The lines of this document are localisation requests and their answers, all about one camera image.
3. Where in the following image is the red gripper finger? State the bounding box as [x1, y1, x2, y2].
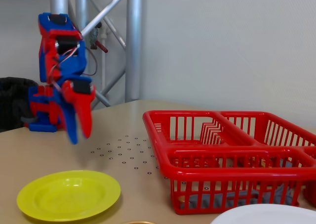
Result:
[61, 79, 97, 139]

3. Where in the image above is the blue gripper body black servo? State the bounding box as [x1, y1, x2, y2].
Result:
[53, 74, 93, 103]

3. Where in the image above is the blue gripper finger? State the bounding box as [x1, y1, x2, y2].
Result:
[53, 85, 80, 145]

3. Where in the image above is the yellow-green plastic plate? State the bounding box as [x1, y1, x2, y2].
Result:
[16, 170, 121, 222]

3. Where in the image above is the red plastic dish rack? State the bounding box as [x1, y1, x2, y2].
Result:
[142, 110, 316, 215]

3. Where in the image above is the purple-grey plastic spoon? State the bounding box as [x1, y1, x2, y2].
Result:
[186, 159, 297, 209]

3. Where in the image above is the white round lid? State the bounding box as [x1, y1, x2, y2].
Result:
[209, 203, 316, 224]

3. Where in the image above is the red white wrist servo cable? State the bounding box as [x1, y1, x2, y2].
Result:
[82, 44, 98, 77]

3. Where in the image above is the red-handled clamp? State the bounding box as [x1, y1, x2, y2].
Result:
[89, 22, 109, 54]

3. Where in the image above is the aluminium truss frame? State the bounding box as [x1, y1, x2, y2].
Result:
[50, 0, 143, 108]

